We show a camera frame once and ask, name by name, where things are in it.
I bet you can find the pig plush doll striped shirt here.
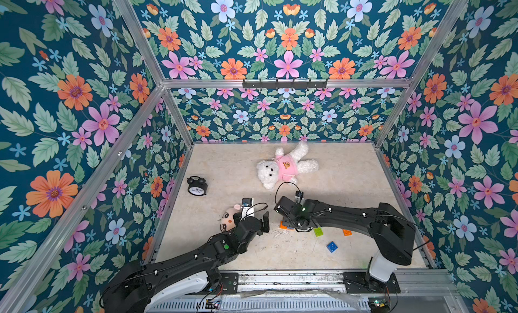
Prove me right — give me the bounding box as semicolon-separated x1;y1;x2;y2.
220;205;242;232

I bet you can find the aluminium front rail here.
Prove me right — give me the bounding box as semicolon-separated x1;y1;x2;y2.
149;269;468;312

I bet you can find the small blue lego brick lower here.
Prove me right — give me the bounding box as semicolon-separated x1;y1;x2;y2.
326;242;338;253

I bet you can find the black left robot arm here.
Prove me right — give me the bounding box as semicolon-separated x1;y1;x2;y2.
100;212;270;312

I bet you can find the white teddy bear pink shirt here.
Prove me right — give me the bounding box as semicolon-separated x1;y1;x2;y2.
256;141;319;190

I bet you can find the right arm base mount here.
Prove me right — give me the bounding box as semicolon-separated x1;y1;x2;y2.
343;252;401;294

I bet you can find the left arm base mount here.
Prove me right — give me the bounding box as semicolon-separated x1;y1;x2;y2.
144;271;240;312

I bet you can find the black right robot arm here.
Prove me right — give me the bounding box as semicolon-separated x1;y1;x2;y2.
274;197;415;266

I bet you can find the black bracket on rail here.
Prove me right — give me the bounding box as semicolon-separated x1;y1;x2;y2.
241;79;328;90

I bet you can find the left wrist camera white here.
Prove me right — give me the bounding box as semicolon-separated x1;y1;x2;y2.
241;198;254;219

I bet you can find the black alarm clock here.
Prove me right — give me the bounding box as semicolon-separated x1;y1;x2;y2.
187;176;208;197

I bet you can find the green lego brick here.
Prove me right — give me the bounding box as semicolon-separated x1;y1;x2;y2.
313;228;324;238

